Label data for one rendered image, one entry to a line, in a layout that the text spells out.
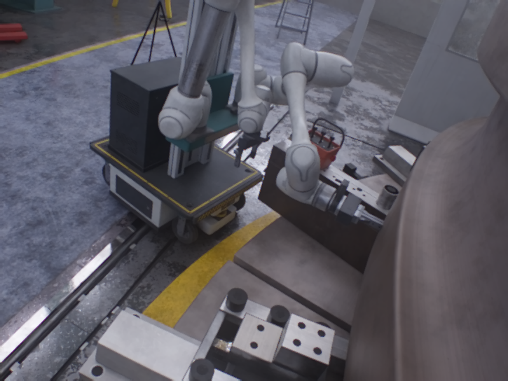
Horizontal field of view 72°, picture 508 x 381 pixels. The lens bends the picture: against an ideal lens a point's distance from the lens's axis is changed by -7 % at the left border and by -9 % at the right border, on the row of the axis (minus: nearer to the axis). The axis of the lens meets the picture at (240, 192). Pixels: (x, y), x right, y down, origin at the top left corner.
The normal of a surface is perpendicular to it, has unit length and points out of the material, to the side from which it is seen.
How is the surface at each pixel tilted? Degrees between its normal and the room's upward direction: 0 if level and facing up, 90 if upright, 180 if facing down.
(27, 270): 0
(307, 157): 45
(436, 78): 90
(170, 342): 0
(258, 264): 0
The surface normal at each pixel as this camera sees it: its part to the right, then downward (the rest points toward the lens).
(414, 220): 0.04, -0.85
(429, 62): -0.38, 0.48
